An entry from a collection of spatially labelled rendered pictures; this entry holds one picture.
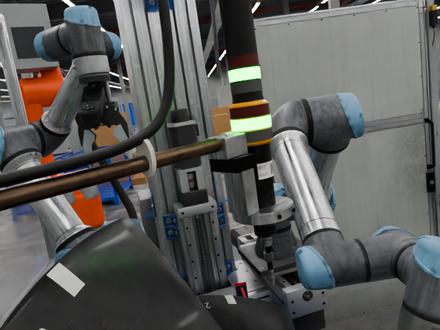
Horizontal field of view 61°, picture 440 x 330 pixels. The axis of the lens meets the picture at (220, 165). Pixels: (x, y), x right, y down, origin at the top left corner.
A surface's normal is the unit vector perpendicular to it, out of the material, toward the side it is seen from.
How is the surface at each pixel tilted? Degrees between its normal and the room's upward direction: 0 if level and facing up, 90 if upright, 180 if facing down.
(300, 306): 90
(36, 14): 90
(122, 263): 50
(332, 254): 40
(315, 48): 91
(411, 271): 73
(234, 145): 90
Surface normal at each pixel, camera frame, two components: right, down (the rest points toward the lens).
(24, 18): 0.53, 0.07
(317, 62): 0.13, 0.15
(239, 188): -0.73, 0.22
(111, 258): 0.55, -0.65
